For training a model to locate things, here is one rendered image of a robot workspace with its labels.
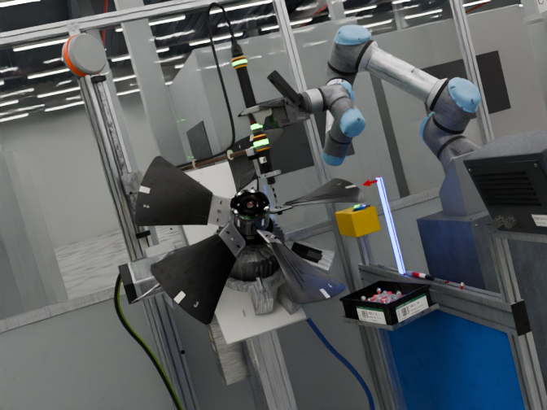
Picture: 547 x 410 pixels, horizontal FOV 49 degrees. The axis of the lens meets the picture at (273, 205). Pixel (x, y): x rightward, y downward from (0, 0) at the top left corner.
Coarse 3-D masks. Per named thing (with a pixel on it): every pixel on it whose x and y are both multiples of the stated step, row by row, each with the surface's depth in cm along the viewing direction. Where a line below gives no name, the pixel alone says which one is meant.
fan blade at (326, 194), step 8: (328, 184) 196; (344, 184) 192; (352, 184) 191; (312, 192) 193; (320, 192) 189; (328, 192) 187; (336, 192) 186; (344, 192) 185; (352, 192) 185; (360, 192) 185; (296, 200) 186; (304, 200) 183; (312, 200) 182; (320, 200) 181; (328, 200) 180; (336, 200) 180; (344, 200) 180; (352, 200) 180; (360, 200) 180
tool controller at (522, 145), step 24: (504, 144) 130; (528, 144) 120; (480, 168) 131; (504, 168) 124; (528, 168) 117; (480, 192) 136; (504, 192) 128; (528, 192) 121; (504, 216) 133; (528, 216) 125
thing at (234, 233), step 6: (228, 228) 176; (234, 228) 177; (222, 234) 174; (228, 234) 176; (234, 234) 177; (240, 234) 179; (228, 240) 176; (240, 240) 179; (228, 246) 176; (234, 246) 177; (240, 246) 179; (234, 252) 177
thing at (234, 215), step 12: (240, 192) 179; (252, 192) 180; (240, 204) 177; (264, 204) 178; (240, 216) 174; (252, 216) 175; (264, 216) 175; (240, 228) 177; (252, 228) 176; (264, 228) 179; (252, 240) 182; (264, 240) 182
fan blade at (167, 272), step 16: (208, 240) 171; (176, 256) 166; (192, 256) 168; (208, 256) 170; (224, 256) 173; (160, 272) 163; (176, 272) 164; (192, 272) 166; (208, 272) 169; (224, 272) 173; (176, 288) 163; (192, 288) 165; (208, 288) 169; (208, 304) 167; (208, 320) 166
